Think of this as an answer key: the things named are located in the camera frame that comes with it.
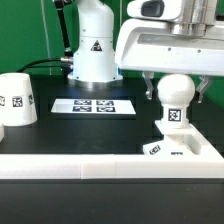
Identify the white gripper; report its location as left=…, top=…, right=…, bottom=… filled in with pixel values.
left=115, top=0, right=224, bottom=103

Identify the white lamp bulb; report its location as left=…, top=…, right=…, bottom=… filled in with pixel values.
left=157, top=74, right=195, bottom=128

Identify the white lamp base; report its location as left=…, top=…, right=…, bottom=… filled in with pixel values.
left=143, top=120, right=194, bottom=158

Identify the white lamp shade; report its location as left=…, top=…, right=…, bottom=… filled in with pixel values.
left=0, top=73, right=37, bottom=126

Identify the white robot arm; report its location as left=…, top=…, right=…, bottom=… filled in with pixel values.
left=68, top=0, right=224, bottom=98

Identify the white L-shaped fence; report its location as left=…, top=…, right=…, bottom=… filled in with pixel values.
left=0, top=124, right=224, bottom=179

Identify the white marker plate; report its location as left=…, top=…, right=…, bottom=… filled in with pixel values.
left=51, top=99, right=136, bottom=115

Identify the black stand pole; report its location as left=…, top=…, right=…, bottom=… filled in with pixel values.
left=52, top=0, right=73, bottom=57

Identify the white block left edge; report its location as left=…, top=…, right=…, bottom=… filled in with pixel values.
left=0, top=124, right=4, bottom=142

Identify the black cable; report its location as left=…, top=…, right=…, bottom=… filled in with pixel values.
left=16, top=56, right=74, bottom=73

